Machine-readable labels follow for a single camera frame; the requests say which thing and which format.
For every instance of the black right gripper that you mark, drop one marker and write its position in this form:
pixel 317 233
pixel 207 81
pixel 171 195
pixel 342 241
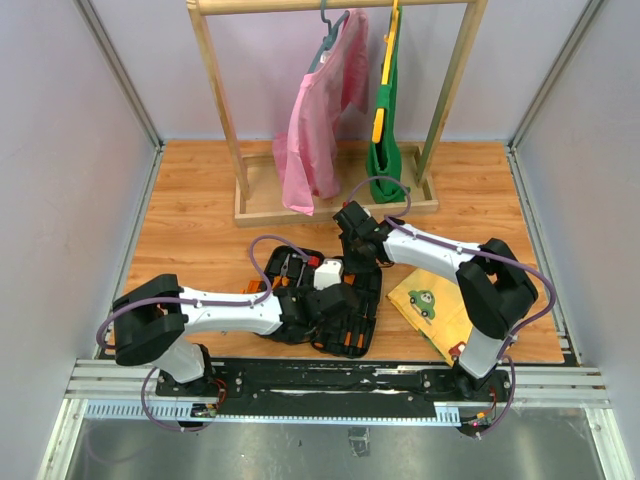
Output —
pixel 365 267

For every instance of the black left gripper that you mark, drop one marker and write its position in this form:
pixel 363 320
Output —
pixel 322 289

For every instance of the black plastic tool case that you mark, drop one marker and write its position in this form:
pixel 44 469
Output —
pixel 338 320

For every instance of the claw hammer black handle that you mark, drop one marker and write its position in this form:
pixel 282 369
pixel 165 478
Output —
pixel 298 264

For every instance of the orange handled needle nose pliers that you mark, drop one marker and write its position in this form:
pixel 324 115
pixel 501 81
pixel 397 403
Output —
pixel 282 279

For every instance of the orange handled awl screwdriver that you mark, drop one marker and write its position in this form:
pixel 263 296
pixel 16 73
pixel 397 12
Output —
pixel 332 343

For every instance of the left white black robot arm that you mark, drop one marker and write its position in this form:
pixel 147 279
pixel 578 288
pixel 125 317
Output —
pixel 153 321

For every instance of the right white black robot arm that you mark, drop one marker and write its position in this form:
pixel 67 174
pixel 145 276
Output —
pixel 496 289

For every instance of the green garment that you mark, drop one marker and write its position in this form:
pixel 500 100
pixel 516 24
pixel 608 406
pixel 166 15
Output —
pixel 384 160

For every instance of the yellow cartoon cloth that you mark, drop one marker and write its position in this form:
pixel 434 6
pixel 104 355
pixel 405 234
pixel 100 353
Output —
pixel 434 307

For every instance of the pink garment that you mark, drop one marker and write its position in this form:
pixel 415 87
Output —
pixel 305 153

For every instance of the wooden clothes rack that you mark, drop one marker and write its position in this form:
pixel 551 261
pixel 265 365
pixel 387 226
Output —
pixel 336 136

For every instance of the yellow clothes hanger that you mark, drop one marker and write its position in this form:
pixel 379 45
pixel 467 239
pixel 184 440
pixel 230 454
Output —
pixel 383 102

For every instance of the teal clothes hanger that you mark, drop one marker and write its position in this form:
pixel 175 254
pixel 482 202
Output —
pixel 327 30

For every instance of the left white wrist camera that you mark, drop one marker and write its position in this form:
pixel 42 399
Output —
pixel 329 273

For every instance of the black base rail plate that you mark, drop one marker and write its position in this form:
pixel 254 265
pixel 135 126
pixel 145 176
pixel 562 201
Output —
pixel 245 377

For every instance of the slotted aluminium cable duct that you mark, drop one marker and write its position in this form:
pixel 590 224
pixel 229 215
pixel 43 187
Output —
pixel 315 408

